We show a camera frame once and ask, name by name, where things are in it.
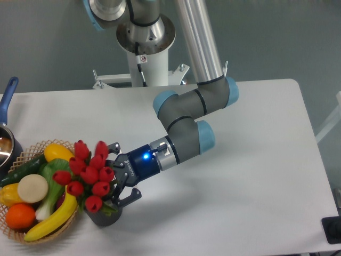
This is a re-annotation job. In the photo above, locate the orange fruit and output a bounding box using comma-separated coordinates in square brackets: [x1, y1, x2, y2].
[5, 203, 36, 229]

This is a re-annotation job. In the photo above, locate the dark grey ribbed vase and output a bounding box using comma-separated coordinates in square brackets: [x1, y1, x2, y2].
[85, 204, 123, 227]

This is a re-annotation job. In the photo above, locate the yellow banana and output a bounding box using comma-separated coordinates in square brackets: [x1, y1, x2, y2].
[24, 192, 78, 242]

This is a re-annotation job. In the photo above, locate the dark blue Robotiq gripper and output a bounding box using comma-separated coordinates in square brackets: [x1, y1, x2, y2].
[106, 142, 160, 207]

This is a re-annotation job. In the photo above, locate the yellow lemon squash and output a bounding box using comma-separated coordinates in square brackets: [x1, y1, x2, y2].
[44, 143, 74, 162]

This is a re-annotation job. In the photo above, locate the black device at table edge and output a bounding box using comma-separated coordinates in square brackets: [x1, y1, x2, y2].
[321, 216, 341, 244]

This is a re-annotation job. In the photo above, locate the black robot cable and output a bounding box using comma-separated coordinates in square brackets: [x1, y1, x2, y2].
[134, 42, 148, 87]

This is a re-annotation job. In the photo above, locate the woven wicker basket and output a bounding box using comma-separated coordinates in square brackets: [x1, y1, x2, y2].
[1, 139, 78, 245]

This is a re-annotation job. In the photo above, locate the white frame at right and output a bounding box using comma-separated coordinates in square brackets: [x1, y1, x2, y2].
[315, 91, 340, 143]

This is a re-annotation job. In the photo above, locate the green cucumber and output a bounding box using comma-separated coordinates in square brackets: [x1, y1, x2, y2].
[1, 155, 47, 187]

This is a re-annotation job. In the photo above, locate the blue handled saucepan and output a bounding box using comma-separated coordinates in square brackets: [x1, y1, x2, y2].
[1, 77, 22, 179]

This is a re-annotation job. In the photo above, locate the green bok choy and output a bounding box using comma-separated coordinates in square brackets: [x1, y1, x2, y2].
[35, 158, 71, 221]

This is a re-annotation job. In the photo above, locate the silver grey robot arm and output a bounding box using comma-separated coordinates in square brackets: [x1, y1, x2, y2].
[83, 1, 239, 208]

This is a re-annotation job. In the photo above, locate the yellow bell pepper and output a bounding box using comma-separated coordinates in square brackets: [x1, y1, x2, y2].
[1, 183, 24, 207]

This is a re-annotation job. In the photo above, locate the red tulip bouquet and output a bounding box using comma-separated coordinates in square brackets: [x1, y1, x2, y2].
[53, 140, 118, 216]

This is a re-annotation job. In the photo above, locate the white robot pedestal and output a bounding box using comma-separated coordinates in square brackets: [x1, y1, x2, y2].
[93, 50, 190, 89]

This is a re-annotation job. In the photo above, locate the beige round radish slice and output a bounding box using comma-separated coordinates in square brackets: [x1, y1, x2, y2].
[17, 174, 48, 203]

